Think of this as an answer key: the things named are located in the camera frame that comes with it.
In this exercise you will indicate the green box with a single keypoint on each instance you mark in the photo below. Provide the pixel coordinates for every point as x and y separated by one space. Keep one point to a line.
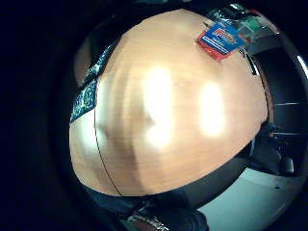
251 23

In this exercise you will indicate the black office chair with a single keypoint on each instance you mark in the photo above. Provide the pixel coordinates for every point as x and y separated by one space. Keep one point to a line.
272 150

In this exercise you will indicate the blue and red snack packet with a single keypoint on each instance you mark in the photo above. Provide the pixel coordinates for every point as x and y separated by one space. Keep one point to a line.
219 40

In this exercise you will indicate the the person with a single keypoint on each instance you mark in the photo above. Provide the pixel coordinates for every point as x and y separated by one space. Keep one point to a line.
91 77

